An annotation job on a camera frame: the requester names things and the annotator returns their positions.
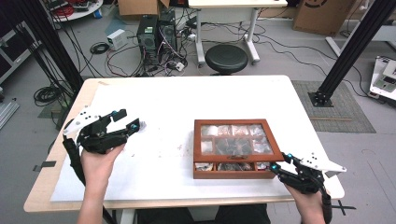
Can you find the small black cable coil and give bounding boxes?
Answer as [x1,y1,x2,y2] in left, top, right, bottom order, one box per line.
[89,41,110,56]

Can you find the grey metal rack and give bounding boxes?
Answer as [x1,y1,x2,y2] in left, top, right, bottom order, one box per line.
[0,21,42,86]

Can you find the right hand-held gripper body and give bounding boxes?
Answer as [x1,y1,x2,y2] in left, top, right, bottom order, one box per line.
[276,152,347,195]

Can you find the pile of packets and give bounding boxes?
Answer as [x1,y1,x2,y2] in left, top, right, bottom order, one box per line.
[194,124,275,173]

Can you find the black frame post with cables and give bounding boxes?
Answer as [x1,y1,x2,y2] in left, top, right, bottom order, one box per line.
[12,0,86,95]

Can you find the large black cable coil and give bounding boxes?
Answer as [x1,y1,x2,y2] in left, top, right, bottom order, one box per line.
[33,85,64,107]

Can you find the round white table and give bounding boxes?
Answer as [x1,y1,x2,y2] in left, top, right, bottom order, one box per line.
[46,0,104,23]

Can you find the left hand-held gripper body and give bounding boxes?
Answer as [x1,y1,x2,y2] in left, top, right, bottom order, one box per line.
[63,106,129,155]

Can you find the black tape cross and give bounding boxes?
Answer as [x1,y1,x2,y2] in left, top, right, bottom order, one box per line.
[331,199,357,217]

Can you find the white desk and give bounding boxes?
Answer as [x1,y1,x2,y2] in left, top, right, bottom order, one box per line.
[188,0,289,67]

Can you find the cardboard box with black print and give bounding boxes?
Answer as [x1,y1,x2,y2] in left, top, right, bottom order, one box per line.
[292,0,358,36]

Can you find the black round stool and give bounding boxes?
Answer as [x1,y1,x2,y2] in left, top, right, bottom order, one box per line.
[205,43,249,76]

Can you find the dark open computer tower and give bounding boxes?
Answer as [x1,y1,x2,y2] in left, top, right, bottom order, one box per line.
[158,9,179,53]

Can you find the plain cardboard box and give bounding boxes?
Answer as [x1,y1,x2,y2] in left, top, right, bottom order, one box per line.
[117,0,171,17]

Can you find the wooden box with glass lid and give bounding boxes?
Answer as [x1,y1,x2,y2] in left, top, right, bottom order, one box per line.
[191,119,285,180]

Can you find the black tape strip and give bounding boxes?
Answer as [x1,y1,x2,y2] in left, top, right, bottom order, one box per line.
[32,161,57,173]

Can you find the person's left hand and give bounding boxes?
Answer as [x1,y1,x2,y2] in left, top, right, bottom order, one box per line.
[79,143,126,191]

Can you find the person's right hand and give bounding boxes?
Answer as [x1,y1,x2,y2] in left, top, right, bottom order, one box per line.
[284,183,326,220]

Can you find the person's black pants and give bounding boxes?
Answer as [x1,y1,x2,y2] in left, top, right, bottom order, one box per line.
[135,203,273,224]

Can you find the red cable coil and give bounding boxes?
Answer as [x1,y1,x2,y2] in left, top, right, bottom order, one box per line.
[51,4,76,19]

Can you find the left hand-held gripper cable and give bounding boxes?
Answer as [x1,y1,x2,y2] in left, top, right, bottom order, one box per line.
[62,135,87,189]

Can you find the white device with screen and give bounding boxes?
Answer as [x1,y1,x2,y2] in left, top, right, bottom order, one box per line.
[368,55,396,101]

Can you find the black computer tower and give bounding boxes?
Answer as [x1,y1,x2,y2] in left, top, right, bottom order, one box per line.
[136,14,160,67]

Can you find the small white box device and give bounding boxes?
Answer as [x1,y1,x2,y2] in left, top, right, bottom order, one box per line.
[106,28,128,51]

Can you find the white table mat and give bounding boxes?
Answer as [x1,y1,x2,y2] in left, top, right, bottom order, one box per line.
[50,83,316,203]

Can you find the grey floor mat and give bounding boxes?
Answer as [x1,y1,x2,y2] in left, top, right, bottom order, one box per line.
[290,79,377,134]

